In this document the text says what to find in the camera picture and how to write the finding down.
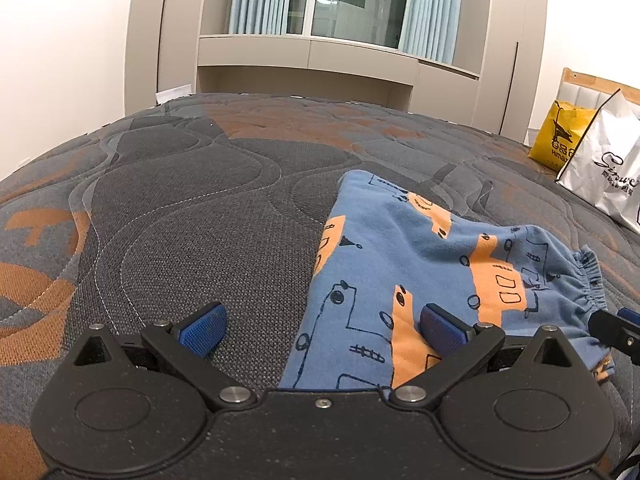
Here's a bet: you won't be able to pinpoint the beige left wardrobe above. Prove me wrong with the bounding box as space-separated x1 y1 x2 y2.
124 0 230 114

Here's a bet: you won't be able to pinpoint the right light blue curtain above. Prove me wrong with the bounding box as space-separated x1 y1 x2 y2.
398 0 462 65

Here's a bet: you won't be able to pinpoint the beige window bench cabinet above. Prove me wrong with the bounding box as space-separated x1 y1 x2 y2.
196 35 480 125

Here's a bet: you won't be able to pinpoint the beige wardrobe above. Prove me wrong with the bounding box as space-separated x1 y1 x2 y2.
124 0 230 114
454 0 547 142

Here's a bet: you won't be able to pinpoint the grey orange quilted mattress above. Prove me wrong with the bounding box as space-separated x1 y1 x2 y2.
1 93 639 479

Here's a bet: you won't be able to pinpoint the wooden padded headboard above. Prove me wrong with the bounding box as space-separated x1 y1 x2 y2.
555 67 640 114

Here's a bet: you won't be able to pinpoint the blue pants with orange cars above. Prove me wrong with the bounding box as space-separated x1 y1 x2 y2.
281 170 614 390

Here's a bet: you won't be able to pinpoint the beige right wardrobe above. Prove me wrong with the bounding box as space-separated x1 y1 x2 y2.
454 0 547 142

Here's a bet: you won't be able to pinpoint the yellow shopping bag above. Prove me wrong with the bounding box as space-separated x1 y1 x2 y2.
528 101 596 172

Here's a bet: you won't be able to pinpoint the white Sirowe shopping bag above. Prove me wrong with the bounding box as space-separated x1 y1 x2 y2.
555 90 640 233

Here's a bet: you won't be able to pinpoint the white paper sheet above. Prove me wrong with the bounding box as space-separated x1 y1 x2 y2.
155 84 193 105

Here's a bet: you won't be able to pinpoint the open brown framed window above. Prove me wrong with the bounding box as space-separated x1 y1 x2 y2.
286 0 407 49

